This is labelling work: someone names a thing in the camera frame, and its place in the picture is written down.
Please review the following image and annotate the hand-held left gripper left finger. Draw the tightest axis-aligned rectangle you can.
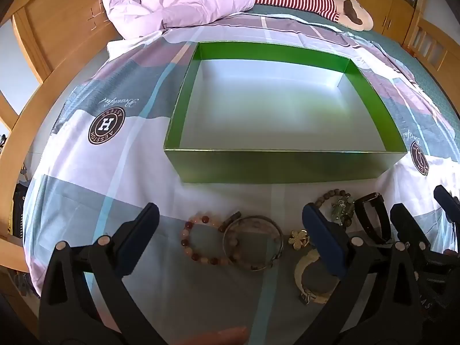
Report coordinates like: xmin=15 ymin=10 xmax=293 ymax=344
xmin=38 ymin=202 xmax=162 ymax=345

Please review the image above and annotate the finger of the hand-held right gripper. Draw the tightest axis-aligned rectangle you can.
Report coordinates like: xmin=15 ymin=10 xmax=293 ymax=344
xmin=434 ymin=185 xmax=460 ymax=224
xmin=391 ymin=203 xmax=431 ymax=256

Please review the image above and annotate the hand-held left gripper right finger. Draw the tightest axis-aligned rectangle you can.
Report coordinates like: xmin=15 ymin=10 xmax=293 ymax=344
xmin=295 ymin=203 xmax=432 ymax=345

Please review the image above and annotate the black leather band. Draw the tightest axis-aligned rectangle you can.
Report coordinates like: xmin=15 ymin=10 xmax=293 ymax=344
xmin=354 ymin=192 xmax=394 ymax=245

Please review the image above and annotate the brown wooden bead bracelet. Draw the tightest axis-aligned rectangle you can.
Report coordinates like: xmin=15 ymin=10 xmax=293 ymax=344
xmin=316 ymin=190 xmax=354 ymax=210

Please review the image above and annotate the pink and brown bead bracelet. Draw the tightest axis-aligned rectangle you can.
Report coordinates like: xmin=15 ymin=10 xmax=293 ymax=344
xmin=180 ymin=215 xmax=231 ymax=265

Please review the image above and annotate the green cardboard box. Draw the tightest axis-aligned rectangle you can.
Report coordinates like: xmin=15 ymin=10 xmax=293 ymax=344
xmin=163 ymin=41 xmax=408 ymax=184

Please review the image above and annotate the person's left hand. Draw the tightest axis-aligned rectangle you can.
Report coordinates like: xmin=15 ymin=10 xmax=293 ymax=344
xmin=190 ymin=326 xmax=249 ymax=345

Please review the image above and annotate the gold flower brooch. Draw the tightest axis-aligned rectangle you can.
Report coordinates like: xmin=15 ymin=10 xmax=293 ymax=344
xmin=289 ymin=228 xmax=310 ymax=250

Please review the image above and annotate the cream bangle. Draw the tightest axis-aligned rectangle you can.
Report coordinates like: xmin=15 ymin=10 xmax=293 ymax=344
xmin=294 ymin=250 xmax=340 ymax=304

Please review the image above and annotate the checked printed bed sheet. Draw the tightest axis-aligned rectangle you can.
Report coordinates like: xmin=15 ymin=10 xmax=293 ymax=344
xmin=23 ymin=11 xmax=460 ymax=345

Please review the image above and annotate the thin metal bangle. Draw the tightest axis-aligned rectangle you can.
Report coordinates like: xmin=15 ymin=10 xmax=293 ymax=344
xmin=223 ymin=216 xmax=284 ymax=272

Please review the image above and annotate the dark bead strand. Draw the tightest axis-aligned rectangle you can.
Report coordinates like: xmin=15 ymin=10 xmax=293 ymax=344
xmin=219 ymin=211 xmax=242 ymax=231

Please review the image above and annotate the wooden footboard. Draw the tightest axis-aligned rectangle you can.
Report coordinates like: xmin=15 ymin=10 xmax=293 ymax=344
xmin=402 ymin=7 xmax=460 ymax=90

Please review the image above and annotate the wooden headboard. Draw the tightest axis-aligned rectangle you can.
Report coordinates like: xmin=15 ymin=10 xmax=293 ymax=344
xmin=0 ymin=0 xmax=144 ymax=259

